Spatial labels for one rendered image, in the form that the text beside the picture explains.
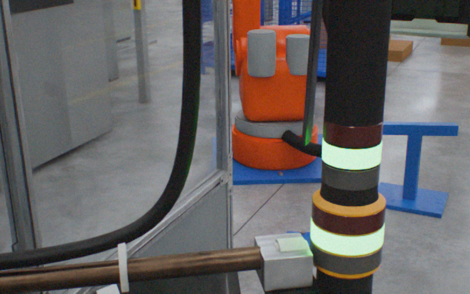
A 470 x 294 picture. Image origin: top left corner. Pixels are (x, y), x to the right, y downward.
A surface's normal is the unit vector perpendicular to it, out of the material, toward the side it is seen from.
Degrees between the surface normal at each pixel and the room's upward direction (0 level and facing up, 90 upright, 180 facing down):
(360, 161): 90
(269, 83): 90
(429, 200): 0
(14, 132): 90
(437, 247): 0
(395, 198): 0
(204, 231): 90
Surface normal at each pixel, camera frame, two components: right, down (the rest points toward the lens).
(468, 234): -0.01, -0.94
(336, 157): -0.63, 0.27
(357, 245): 0.10, 0.34
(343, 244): -0.29, 0.33
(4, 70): 0.90, 0.14
